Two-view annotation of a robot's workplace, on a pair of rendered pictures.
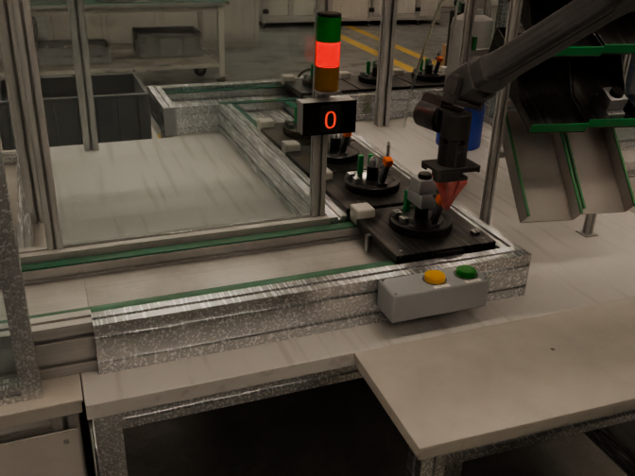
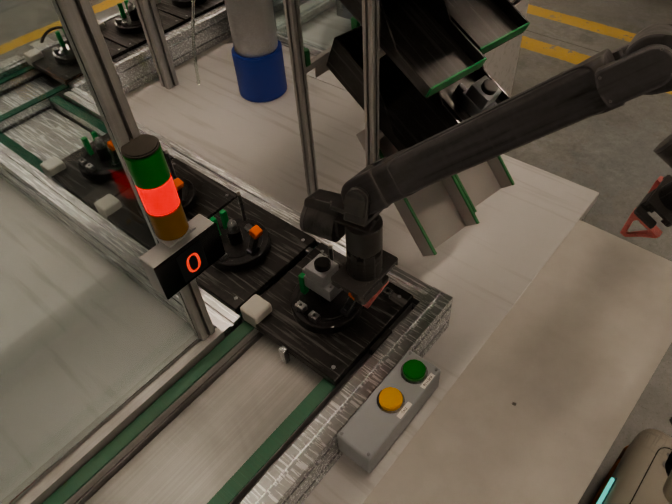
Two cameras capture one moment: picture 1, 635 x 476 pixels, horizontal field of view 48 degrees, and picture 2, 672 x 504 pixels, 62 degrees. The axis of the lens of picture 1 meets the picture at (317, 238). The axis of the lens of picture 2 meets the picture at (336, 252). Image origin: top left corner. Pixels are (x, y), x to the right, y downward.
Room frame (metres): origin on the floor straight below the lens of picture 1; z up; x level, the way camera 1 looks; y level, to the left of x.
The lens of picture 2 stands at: (0.82, 0.02, 1.84)
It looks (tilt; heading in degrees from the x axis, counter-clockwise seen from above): 47 degrees down; 336
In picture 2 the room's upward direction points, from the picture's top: 5 degrees counter-clockwise
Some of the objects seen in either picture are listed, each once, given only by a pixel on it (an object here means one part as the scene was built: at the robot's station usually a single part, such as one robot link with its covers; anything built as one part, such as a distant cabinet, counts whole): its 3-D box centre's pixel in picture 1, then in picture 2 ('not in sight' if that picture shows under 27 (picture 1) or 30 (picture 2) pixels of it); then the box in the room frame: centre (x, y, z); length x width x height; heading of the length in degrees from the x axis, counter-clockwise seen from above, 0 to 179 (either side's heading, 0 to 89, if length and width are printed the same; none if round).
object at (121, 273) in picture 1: (289, 263); (210, 424); (1.35, 0.06, 0.91); 0.84 x 0.28 x 0.10; 112
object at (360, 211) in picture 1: (362, 213); (256, 311); (1.49, -0.10, 0.97); 0.05 x 0.05 x 0.04; 22
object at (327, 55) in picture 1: (327, 53); (157, 191); (1.48, -0.01, 1.33); 0.05 x 0.05 x 0.05
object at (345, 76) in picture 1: (375, 70); (132, 12); (2.88, -0.21, 1.01); 0.24 x 0.24 x 0.13; 22
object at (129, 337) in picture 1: (331, 299); (291, 475); (1.20, -0.03, 0.91); 0.89 x 0.06 x 0.11; 112
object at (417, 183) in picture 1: (421, 186); (319, 272); (1.45, -0.22, 1.06); 0.08 x 0.04 x 0.07; 22
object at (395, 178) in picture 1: (372, 170); (233, 233); (1.68, -0.13, 1.01); 0.24 x 0.24 x 0.13; 22
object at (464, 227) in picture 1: (420, 229); (327, 307); (1.44, -0.23, 0.96); 0.24 x 0.24 x 0.02; 22
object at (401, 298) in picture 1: (433, 292); (390, 408); (1.21, -0.23, 0.93); 0.21 x 0.07 x 0.06; 112
